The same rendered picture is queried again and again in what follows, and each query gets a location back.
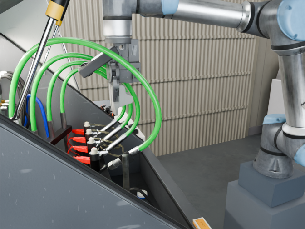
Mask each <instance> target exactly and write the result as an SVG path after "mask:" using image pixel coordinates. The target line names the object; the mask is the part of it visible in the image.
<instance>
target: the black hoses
mask: <svg viewBox="0 0 305 229"><path fill-rule="evenodd" d="M13 74H14V72H13V71H7V72H6V73H4V75H2V76H1V78H7V79H8V80H10V81H12V77H13ZM19 80H20V81H21V83H22V84H23V86H22V84H21V83H20V81H18V85H19V86H20V89H19V87H18V86H17V93H18V97H19V99H20V96H21V93H20V90H21V92H22V90H23V87H24V85H25V82H24V81H23V79H22V78H21V77H19ZM26 106H27V98H26V100H25V103H24V106H23V109H22V111H21V114H20V119H21V125H22V126H24V124H25V116H26V117H27V119H28V122H27V125H26V128H27V129H28V127H29V125H30V116H29V115H28V114H27V112H26Z"/></svg>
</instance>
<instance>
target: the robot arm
mask: <svg viewBox="0 0 305 229"><path fill-rule="evenodd" d="M102 11H103V35H104V36H106V38H104V40H105V43H111V44H113V46H110V47H109V48H108V49H110V50H111V51H113V52H115V53H117V54H118V55H120V56H121V57H123V58H124V59H125V60H126V61H128V62H129V63H130V64H131V65H133V66H134V67H135V68H136V69H137V70H138V71H139V72H140V73H141V63H140V62H139V44H138V39H132V38H130V37H131V36H132V35H133V26H132V14H140V15H141V16H143V17H155V18H163V19H170V20H179V21H186V22H193V23H199V24H206V25H215V26H222V27H229V28H235V29H236V31H237V32H241V33H247V34H251V35H255V36H259V37H262V38H267V39H270V42H271V50H272V51H274V52H276V53H277V54H278V61H279V68H280V78H281V85H282V93H283V100H284V107H285V114H268V115H266V116H265V117H264V122H263V128H262V135H261V144H260V149H259V151H258V153H257V155H256V157H255V159H254V161H253V168H254V169H255V170H256V171H257V172H258V173H260V174H262V175H265V176H268V177H272V178H277V179H285V178H289V177H291V176H292V175H293V173H294V166H293V160H294V161H295V162H296V163H297V164H300V165H302V166H304V167H305V0H269V1H263V2H249V1H244V2H243V3H241V4H238V3H232V2H226V1H220V0H102ZM120 46H122V48H121V49H120V48H119V47H120ZM106 63H107V64H106ZM105 64H106V72H107V79H108V90H109V97H110V104H111V110H112V111H113V113H114V114H115V116H118V109H119V108H120V107H122V106H125V105H128V104H131V103H132V102H133V97H132V96H131V95H130V94H129V93H128V92H126V90H125V86H124V85H122V84H121V83H134V82H140V81H139V80H138V79H137V78H136V77H135V76H134V75H133V74H132V73H131V72H130V71H129V70H128V69H127V68H125V67H124V66H123V65H122V64H120V63H119V62H117V61H116V60H114V59H113V58H111V57H109V56H108V55H106V54H104V53H100V54H99V55H97V56H95V57H94V58H93V59H91V60H90V61H88V62H85V63H82V64H81V66H80V67H79V68H78V72H79V73H80V74H81V76H82V77H83V78H86V77H89V76H91V75H92V74H93V73H94V71H96V70H97V69H99V68H100V67H102V66H103V65H105Z"/></svg>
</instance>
